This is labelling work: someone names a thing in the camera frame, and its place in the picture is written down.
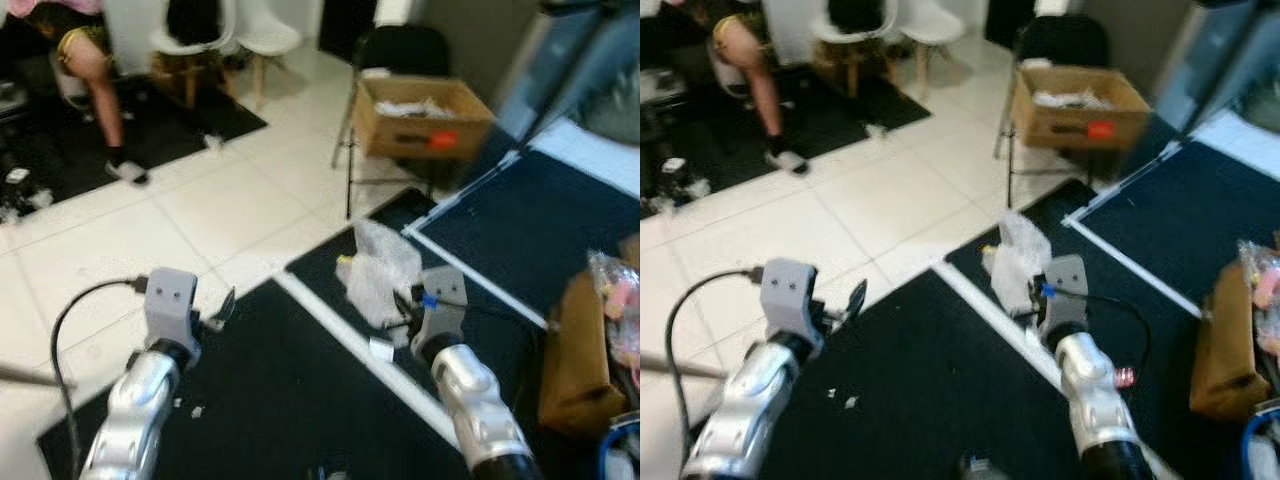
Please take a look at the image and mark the clear plastic bag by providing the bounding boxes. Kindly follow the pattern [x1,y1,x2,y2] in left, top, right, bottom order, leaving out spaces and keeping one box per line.
[336,219,425,331]
[983,209,1054,321]

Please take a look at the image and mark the white crumpled paper trash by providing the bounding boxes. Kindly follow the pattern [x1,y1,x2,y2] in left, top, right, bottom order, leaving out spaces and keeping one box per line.
[372,96,459,121]
[1032,88,1119,111]

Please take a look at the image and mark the long white floor tape strip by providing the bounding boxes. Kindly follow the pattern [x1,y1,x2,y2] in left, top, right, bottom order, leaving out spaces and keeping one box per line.
[273,268,463,453]
[928,260,1183,480]

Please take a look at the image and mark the large black floor mat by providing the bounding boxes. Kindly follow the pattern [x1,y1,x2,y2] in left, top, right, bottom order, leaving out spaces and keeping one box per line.
[36,188,601,480]
[688,178,1246,480]

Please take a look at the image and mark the black floor mat taped edges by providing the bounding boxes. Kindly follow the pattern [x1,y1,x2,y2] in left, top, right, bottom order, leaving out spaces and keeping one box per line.
[404,118,641,336]
[1063,108,1280,336]

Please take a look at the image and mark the cardboard box with pink items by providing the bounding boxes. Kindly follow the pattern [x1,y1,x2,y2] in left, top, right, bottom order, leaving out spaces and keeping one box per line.
[538,234,641,439]
[1188,232,1280,423]

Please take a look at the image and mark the black floor mat under chairs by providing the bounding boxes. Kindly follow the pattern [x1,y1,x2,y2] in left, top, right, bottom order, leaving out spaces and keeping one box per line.
[0,45,271,209]
[640,35,933,219]

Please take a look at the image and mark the cardboard box with red label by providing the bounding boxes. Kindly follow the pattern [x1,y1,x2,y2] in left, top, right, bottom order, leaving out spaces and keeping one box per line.
[351,75,498,164]
[1009,65,1153,154]

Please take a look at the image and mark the pink clear plastic packaging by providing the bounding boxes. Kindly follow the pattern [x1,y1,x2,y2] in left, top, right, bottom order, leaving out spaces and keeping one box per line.
[586,248,641,393]
[1236,238,1280,346]

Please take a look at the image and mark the black folding chair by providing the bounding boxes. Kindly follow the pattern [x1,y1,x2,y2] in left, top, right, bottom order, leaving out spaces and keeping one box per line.
[991,14,1113,213]
[331,24,453,221]

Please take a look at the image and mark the white chair with black item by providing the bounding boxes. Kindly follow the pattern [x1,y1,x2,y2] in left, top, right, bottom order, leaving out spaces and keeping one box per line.
[148,0,238,109]
[806,0,898,101]

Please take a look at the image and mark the empty white chair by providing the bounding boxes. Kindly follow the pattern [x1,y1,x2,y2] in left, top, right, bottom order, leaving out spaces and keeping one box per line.
[894,0,968,103]
[234,0,303,113]

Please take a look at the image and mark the stainless steel fridge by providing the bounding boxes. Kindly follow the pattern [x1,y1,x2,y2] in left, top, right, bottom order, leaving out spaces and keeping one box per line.
[1128,0,1280,143]
[488,0,641,153]

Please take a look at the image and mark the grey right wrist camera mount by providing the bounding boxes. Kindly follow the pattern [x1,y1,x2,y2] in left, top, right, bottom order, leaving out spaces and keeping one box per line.
[1039,254,1092,337]
[411,265,470,347]

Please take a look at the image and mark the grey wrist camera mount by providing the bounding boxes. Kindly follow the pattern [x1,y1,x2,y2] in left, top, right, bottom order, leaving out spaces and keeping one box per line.
[1039,254,1092,337]
[761,258,824,347]
[144,268,202,351]
[411,265,470,347]

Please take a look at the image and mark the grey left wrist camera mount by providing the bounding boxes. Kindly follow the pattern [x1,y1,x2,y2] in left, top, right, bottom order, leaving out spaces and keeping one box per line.
[761,258,824,347]
[144,268,202,351]

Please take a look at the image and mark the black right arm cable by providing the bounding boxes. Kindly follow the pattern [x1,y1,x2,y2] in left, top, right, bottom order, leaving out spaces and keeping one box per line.
[422,293,553,333]
[1042,284,1153,393]

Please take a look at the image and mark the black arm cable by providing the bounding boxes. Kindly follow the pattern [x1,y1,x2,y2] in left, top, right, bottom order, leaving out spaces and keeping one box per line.
[664,267,769,463]
[1042,284,1153,393]
[422,293,553,333]
[49,277,153,480]

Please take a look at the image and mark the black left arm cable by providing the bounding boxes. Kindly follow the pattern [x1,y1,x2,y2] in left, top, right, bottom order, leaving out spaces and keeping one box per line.
[664,267,769,463]
[49,277,153,480]

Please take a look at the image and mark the blue cable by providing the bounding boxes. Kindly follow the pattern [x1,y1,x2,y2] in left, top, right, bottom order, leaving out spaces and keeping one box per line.
[1239,398,1280,480]
[597,413,641,480]

